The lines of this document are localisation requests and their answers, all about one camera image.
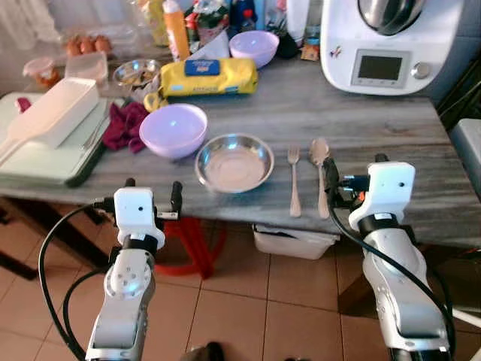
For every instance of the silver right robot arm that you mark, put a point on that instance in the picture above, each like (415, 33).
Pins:
(402, 293)

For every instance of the small lidded plastic tub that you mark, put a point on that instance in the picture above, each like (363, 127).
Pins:
(41, 73)

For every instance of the lilac plastic bowl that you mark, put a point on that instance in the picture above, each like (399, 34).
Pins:
(173, 129)
(254, 47)

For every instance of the white bottle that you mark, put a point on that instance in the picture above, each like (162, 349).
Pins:
(297, 19)

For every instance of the brown egg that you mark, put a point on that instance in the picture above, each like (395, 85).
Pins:
(73, 47)
(87, 45)
(102, 43)

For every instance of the maroon cloth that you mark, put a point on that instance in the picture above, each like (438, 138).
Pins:
(124, 128)

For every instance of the yellow package with blue label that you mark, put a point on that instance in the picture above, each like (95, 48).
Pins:
(210, 79)

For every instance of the orange plastic bottle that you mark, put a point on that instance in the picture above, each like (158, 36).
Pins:
(176, 34)

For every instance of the metal spoon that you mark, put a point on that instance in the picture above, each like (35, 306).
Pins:
(320, 150)

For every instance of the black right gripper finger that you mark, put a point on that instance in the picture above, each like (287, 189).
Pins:
(382, 159)
(331, 173)

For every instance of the red plastic stool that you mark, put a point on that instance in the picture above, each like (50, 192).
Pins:
(195, 244)

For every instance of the clear plastic container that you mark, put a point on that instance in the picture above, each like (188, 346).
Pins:
(86, 66)

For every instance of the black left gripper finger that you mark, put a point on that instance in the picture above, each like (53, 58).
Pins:
(130, 183)
(176, 197)

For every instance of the dark blue bottle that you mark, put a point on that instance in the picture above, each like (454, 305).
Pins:
(244, 16)

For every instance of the small black round object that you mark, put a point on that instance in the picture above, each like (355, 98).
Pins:
(287, 47)

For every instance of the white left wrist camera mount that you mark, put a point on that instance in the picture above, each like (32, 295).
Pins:
(137, 214)

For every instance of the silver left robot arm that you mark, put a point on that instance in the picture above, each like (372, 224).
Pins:
(124, 301)

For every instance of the long white plastic box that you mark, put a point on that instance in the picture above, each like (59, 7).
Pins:
(56, 113)

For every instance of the metal fork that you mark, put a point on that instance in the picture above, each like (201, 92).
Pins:
(294, 180)

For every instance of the white plastic bin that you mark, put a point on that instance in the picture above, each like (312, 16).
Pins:
(293, 242)

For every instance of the small stainless steel bowl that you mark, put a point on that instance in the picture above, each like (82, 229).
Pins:
(137, 74)

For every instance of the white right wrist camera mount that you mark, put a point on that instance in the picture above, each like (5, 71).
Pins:
(387, 192)

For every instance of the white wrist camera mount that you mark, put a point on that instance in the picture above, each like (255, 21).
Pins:
(137, 214)
(387, 192)

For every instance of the white kitchen food processor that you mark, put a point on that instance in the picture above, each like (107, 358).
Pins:
(391, 45)

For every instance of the white paper bag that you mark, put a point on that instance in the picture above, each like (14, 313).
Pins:
(213, 49)

